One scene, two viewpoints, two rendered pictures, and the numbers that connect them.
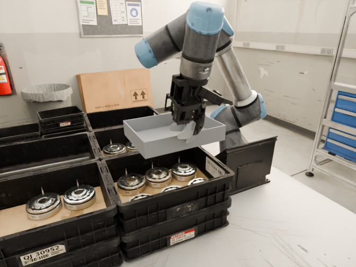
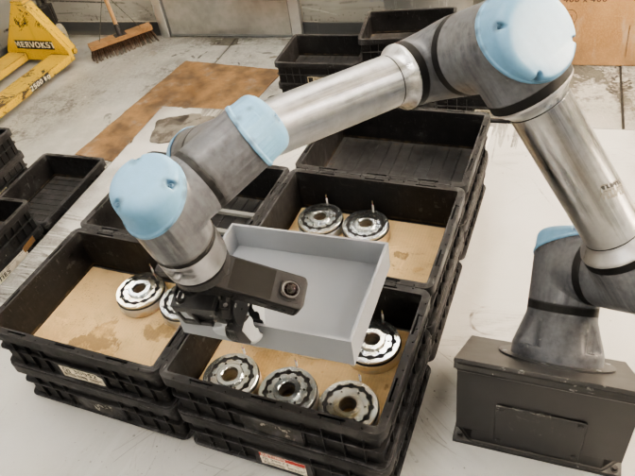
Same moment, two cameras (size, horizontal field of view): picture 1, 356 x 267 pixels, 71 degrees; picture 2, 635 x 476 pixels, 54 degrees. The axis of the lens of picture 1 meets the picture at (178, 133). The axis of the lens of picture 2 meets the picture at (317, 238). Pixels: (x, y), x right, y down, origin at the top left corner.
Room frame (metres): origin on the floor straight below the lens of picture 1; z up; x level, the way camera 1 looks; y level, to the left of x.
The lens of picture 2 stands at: (0.39, -0.56, 1.76)
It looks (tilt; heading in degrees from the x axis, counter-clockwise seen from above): 41 degrees down; 53
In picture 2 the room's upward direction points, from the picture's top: 10 degrees counter-clockwise
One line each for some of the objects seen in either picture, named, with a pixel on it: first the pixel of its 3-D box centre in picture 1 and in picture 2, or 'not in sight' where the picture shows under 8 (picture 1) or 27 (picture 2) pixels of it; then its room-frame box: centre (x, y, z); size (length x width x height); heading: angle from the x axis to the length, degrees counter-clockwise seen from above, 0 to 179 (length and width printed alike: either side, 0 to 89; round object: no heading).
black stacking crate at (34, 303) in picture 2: (42, 213); (120, 312); (0.60, 0.41, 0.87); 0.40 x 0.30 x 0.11; 115
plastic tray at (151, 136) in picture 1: (172, 130); (286, 286); (0.75, 0.02, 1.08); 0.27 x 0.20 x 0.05; 117
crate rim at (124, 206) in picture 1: (165, 169); (298, 336); (0.77, 0.05, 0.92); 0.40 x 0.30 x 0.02; 115
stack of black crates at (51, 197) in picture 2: not in sight; (61, 219); (0.83, 1.64, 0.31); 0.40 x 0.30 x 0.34; 28
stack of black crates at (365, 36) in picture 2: (64, 133); (410, 71); (2.39, 1.18, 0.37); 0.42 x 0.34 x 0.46; 118
